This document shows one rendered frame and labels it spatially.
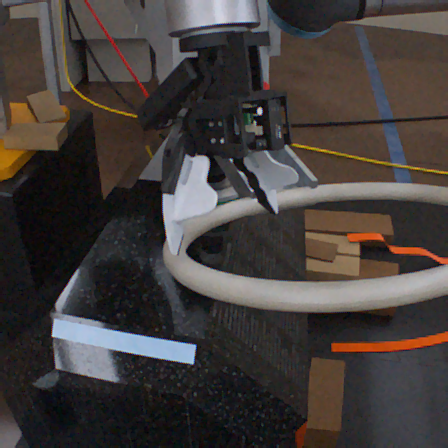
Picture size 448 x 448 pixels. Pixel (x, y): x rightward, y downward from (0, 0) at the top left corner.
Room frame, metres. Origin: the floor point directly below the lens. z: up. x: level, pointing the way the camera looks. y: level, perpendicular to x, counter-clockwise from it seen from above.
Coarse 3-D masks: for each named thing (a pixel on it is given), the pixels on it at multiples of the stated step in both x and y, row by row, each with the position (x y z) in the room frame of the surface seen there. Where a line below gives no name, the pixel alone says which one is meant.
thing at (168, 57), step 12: (156, 0) 1.24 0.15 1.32; (264, 0) 1.16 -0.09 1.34; (156, 12) 1.25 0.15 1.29; (264, 12) 1.16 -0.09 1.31; (156, 24) 1.25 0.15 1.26; (264, 24) 1.16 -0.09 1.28; (156, 36) 1.26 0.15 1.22; (168, 36) 1.12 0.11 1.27; (156, 48) 1.26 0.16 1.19; (168, 48) 1.13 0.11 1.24; (264, 48) 1.16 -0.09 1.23; (156, 60) 1.27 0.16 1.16; (168, 60) 1.13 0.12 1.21; (180, 60) 1.10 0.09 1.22; (264, 60) 1.16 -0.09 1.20; (168, 72) 1.14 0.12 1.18; (264, 72) 1.16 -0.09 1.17
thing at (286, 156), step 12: (216, 156) 0.96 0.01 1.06; (276, 156) 0.96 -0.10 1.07; (288, 156) 0.90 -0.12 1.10; (228, 168) 0.89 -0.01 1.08; (300, 168) 0.85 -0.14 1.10; (228, 180) 0.89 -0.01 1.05; (240, 180) 0.82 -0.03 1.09; (300, 180) 0.85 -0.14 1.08; (312, 180) 0.81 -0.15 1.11; (240, 192) 0.82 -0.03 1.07; (252, 192) 0.77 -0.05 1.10; (312, 204) 0.80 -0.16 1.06
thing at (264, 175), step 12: (252, 156) 0.51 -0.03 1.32; (264, 156) 0.50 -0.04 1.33; (240, 168) 0.50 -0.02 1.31; (252, 168) 0.50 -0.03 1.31; (264, 168) 0.50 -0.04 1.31; (276, 168) 0.49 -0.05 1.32; (288, 168) 0.49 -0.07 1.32; (252, 180) 0.51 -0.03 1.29; (264, 180) 0.51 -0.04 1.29; (276, 180) 0.50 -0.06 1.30; (288, 180) 0.49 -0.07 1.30; (264, 192) 0.50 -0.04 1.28; (264, 204) 0.51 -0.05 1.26; (276, 204) 0.51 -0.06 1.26
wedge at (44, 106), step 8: (32, 96) 1.87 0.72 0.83; (40, 96) 1.87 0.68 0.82; (48, 96) 1.87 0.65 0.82; (32, 104) 1.81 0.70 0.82; (40, 104) 1.82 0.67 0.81; (48, 104) 1.82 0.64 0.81; (56, 104) 1.82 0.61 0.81; (32, 112) 1.80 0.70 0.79; (40, 112) 1.77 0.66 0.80; (48, 112) 1.77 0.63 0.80; (56, 112) 1.77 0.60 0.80; (40, 120) 1.72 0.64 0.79; (48, 120) 1.72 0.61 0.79; (56, 120) 1.73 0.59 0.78
